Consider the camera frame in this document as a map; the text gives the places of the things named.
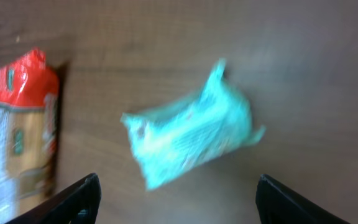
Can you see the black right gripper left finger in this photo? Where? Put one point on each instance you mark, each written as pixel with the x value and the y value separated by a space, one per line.
pixel 77 204

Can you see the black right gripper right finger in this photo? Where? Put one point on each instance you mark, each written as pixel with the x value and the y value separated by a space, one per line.
pixel 277 203

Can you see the orange spaghetti package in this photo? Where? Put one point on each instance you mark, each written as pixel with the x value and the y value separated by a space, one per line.
pixel 29 92

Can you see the teal wipes packet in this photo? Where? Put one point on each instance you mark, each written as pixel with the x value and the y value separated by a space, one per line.
pixel 172 139

